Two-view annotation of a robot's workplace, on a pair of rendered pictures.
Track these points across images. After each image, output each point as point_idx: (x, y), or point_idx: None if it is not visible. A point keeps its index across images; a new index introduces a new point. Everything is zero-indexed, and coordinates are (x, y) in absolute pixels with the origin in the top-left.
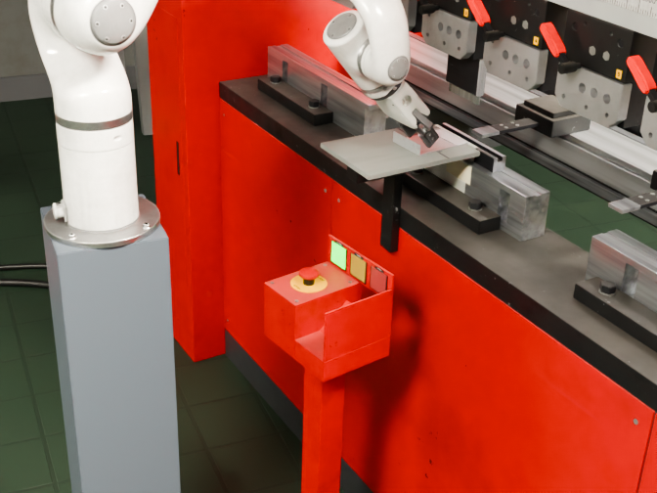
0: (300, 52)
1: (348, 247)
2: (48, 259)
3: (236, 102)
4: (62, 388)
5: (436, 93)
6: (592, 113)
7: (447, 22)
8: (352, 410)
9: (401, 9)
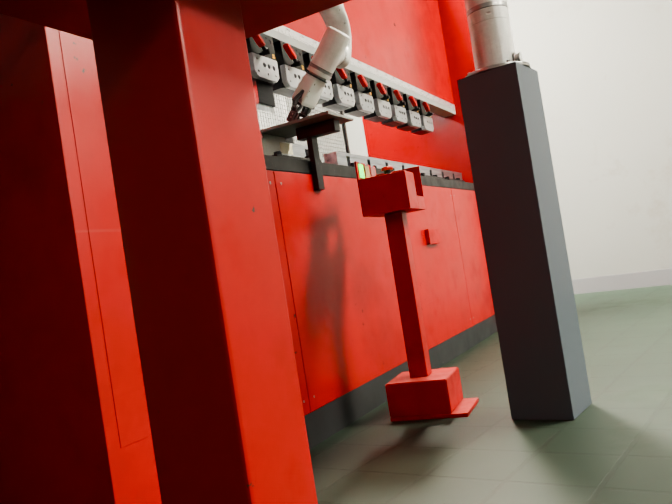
0: None
1: (362, 163)
2: (525, 91)
3: None
4: (540, 188)
5: None
6: (327, 95)
7: (267, 61)
8: (323, 346)
9: None
